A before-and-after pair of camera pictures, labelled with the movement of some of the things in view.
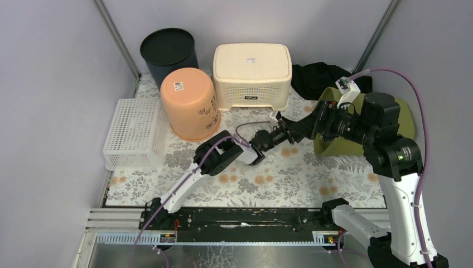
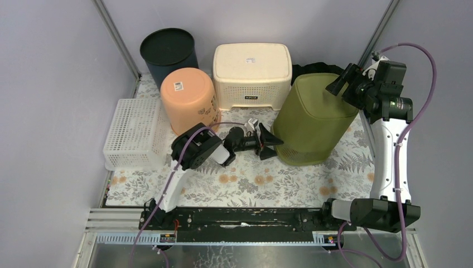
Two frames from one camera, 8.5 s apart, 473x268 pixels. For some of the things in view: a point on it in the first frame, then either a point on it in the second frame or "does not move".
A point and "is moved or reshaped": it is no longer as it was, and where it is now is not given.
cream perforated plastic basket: x=252 y=75 does not move
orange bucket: x=190 y=97 does not move
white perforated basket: x=136 y=135 does not move
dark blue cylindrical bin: x=168 y=48 does not move
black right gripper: x=321 y=121 -> x=352 y=75
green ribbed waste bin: x=343 y=146 is moved or reshaped
